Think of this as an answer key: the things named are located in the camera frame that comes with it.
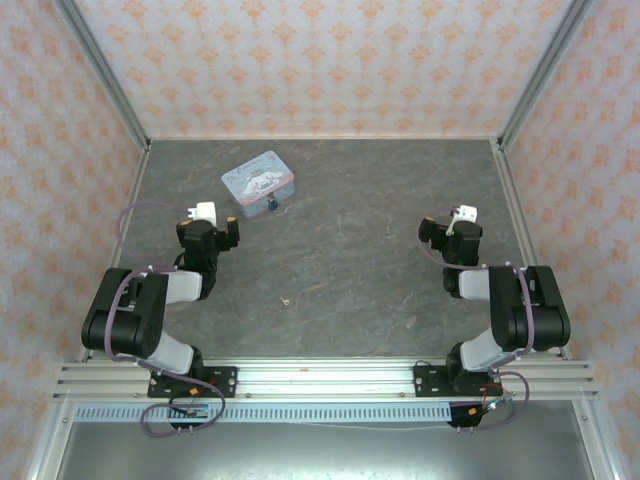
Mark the aluminium table edge rail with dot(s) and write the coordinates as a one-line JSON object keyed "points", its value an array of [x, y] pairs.
{"points": [[139, 175], [509, 175]]}

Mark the small teal padlock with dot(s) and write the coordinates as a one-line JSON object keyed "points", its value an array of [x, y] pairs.
{"points": [[273, 204]]}

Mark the grey metal sheet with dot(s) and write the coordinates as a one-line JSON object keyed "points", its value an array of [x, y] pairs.
{"points": [[320, 450]]}

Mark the blue cartoon tin box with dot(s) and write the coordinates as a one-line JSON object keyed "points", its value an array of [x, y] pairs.
{"points": [[255, 182]]}

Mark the wide aluminium mounting rail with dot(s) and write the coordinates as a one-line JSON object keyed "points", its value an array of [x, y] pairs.
{"points": [[325, 380]]}

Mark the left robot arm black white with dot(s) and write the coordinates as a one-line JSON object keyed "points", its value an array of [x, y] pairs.
{"points": [[125, 325]]}

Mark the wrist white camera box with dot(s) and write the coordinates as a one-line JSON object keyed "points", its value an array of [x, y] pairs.
{"points": [[202, 211], [467, 212]]}

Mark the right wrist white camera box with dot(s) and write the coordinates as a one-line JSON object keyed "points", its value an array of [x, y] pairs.
{"points": [[467, 212]]}

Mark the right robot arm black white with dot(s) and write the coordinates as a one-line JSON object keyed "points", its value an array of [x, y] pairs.
{"points": [[520, 320]]}

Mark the aluminium frame post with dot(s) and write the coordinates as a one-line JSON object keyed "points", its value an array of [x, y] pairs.
{"points": [[105, 70], [542, 70]]}

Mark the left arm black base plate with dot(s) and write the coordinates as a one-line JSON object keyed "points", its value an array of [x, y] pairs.
{"points": [[220, 382]]}

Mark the small metal key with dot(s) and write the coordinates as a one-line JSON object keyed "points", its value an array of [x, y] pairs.
{"points": [[286, 301]]}

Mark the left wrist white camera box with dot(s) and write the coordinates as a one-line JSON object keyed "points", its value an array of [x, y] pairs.
{"points": [[202, 211]]}

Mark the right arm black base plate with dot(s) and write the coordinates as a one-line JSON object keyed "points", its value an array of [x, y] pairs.
{"points": [[430, 380]]}

